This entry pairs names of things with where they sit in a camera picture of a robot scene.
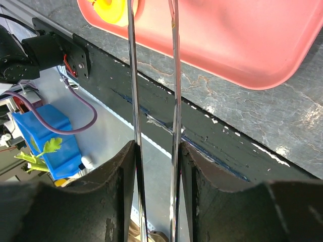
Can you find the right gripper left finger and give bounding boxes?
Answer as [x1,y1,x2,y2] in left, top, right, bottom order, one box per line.
[1,141,135,241]

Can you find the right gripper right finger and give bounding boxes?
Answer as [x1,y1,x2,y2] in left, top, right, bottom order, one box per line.
[181,142,322,241]

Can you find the metal tongs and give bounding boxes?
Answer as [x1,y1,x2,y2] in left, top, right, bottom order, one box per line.
[127,1,182,241]

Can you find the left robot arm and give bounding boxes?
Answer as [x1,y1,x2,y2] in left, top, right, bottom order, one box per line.
[1,26,64,84]

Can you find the green plastic leaf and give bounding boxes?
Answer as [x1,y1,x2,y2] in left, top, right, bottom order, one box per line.
[14,137,63,173]

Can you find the pink serving tray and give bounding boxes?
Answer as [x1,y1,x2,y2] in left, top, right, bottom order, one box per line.
[77,1,322,90]

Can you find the yellow glazed donut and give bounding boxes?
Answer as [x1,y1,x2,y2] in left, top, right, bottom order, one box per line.
[89,0,128,27]

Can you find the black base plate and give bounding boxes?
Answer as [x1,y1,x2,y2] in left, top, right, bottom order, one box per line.
[31,17,316,182]

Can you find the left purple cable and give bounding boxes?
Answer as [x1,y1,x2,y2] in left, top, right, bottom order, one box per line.
[0,77,98,136]

